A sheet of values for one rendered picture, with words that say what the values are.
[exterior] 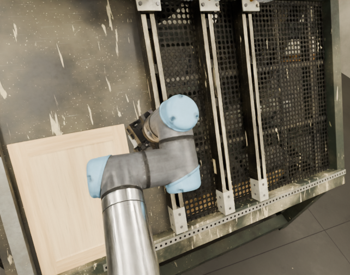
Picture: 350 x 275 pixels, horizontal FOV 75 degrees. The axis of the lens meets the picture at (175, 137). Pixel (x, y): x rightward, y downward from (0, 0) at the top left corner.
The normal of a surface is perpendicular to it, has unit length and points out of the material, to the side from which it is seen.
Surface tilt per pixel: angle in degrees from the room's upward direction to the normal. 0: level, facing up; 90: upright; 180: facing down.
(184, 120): 34
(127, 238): 5
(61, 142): 50
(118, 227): 26
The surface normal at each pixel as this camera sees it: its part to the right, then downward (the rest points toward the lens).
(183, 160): 0.27, -0.18
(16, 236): 0.39, 0.09
